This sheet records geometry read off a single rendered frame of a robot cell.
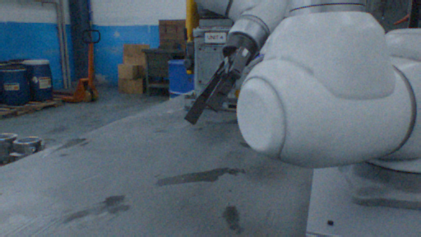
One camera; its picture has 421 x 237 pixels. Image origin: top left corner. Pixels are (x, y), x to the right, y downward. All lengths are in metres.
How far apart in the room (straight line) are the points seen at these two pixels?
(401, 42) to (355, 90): 0.17
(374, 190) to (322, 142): 0.21
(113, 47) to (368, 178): 7.60
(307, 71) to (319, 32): 0.05
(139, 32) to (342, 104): 7.32
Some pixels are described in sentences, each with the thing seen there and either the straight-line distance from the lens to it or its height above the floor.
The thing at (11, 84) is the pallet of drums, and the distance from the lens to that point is 5.68.
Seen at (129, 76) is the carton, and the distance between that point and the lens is 6.97.
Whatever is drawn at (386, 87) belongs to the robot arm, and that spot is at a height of 1.07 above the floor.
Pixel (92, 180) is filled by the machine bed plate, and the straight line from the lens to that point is 0.87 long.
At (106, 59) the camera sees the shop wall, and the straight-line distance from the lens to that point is 8.17.
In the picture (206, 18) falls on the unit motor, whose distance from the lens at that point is 1.68.
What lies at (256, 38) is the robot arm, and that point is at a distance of 0.84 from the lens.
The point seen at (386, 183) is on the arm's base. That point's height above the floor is 0.90.
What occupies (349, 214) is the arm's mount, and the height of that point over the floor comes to 0.87.
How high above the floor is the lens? 1.13
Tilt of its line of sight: 14 degrees down
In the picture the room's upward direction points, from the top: straight up
